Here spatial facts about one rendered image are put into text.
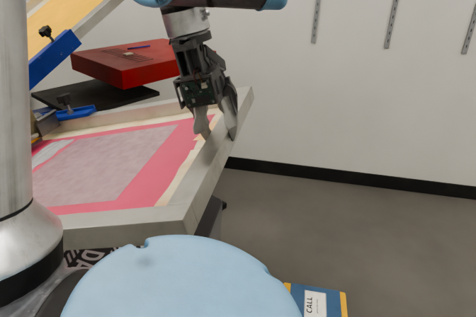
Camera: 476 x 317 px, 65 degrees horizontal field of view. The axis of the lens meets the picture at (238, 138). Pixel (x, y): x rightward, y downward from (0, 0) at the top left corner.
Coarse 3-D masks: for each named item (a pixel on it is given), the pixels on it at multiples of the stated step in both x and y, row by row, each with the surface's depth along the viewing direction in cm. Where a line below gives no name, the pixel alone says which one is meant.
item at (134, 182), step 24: (48, 168) 87; (72, 168) 83; (96, 168) 80; (120, 168) 77; (144, 168) 74; (168, 168) 72; (48, 192) 74; (72, 192) 72; (96, 192) 69; (120, 192) 67; (144, 192) 65
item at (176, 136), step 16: (128, 128) 101; (144, 128) 98; (160, 128) 95; (176, 128) 92; (192, 128) 90; (80, 144) 98; (96, 144) 95; (112, 144) 92; (128, 144) 89; (144, 144) 87; (160, 144) 85; (176, 144) 82; (192, 144) 80; (48, 160) 92; (64, 160) 89; (80, 160) 87; (96, 160) 85; (112, 160) 82
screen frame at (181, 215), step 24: (240, 96) 93; (72, 120) 111; (96, 120) 109; (120, 120) 108; (240, 120) 83; (216, 144) 68; (192, 168) 61; (216, 168) 63; (192, 192) 54; (72, 216) 56; (96, 216) 54; (120, 216) 52; (144, 216) 51; (168, 216) 50; (192, 216) 51; (72, 240) 53; (96, 240) 52; (120, 240) 52; (144, 240) 51
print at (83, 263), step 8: (96, 248) 88; (104, 248) 88; (112, 248) 88; (64, 256) 85; (72, 256) 85; (80, 256) 86; (88, 256) 86; (96, 256) 86; (104, 256) 86; (64, 264) 83; (72, 264) 83; (80, 264) 83; (88, 264) 83
